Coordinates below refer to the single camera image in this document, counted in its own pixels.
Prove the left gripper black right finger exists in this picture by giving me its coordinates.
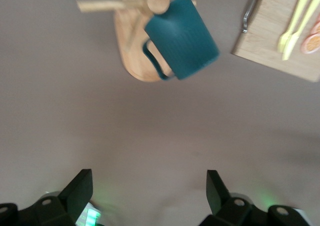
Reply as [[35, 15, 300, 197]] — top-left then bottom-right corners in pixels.
[[199, 170, 311, 226]]

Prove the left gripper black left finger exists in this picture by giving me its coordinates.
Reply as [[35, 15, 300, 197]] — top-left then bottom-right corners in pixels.
[[0, 169, 94, 226]]

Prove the dark teal cup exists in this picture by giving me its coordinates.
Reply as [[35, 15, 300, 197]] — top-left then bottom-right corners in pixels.
[[142, 0, 221, 82]]

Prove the wooden mug rack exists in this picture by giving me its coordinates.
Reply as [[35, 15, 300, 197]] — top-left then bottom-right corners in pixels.
[[76, 0, 198, 83]]

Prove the brown table cover sheet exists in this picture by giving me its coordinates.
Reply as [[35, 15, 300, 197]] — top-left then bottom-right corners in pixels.
[[0, 0, 320, 226]]

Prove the yellow plastic knife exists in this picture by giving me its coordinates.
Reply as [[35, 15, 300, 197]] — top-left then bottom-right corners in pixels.
[[281, 0, 320, 61]]

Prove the wooden cutting board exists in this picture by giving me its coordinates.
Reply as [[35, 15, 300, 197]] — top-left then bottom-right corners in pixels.
[[230, 0, 320, 83]]

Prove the yellow plastic fork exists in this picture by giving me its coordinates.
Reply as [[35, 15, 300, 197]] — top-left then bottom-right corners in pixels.
[[277, 0, 312, 54]]

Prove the orange slice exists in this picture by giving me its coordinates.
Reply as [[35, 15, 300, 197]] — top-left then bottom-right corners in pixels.
[[300, 33, 320, 55]]

